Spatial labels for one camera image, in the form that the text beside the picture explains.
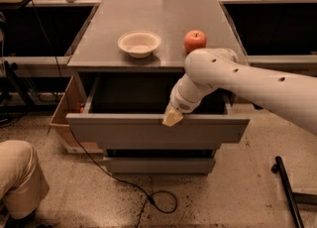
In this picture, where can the cardboard box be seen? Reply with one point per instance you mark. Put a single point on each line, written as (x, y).
(72, 102)

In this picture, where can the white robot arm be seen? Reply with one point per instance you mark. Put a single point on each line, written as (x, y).
(290, 96)

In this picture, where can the person's beige trouser leg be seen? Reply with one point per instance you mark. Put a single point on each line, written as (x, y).
(23, 185)

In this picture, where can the black metal stand leg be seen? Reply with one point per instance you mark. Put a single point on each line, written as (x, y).
(279, 168)

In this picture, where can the white paper bowl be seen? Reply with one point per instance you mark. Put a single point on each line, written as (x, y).
(139, 44)

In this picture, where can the grey top drawer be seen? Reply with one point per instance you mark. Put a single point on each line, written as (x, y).
(125, 112)

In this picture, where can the red apple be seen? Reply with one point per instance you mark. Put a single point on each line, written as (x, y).
(194, 40)

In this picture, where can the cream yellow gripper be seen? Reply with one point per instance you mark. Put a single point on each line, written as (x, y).
(180, 104)

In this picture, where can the grey drawer cabinet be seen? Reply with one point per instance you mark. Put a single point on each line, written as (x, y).
(98, 53)

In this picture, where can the grey lower drawer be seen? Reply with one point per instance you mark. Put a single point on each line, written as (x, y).
(153, 165)

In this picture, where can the grey drawer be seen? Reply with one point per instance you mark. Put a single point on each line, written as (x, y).
(125, 112)
(153, 165)

